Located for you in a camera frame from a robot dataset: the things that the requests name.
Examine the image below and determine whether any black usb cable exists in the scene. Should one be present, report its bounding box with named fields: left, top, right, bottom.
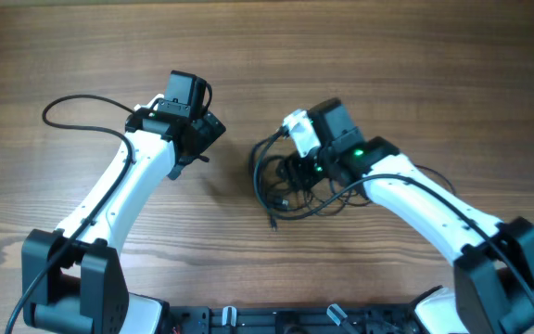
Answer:
left=247, top=136, right=305, bottom=217

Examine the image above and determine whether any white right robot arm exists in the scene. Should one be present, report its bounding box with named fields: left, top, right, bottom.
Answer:
left=282, top=98, right=534, bottom=333

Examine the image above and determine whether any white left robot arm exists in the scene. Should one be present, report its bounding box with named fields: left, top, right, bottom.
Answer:
left=6, top=71, right=225, bottom=333

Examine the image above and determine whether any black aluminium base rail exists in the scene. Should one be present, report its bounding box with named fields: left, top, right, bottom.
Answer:
left=163, top=304, right=427, bottom=334

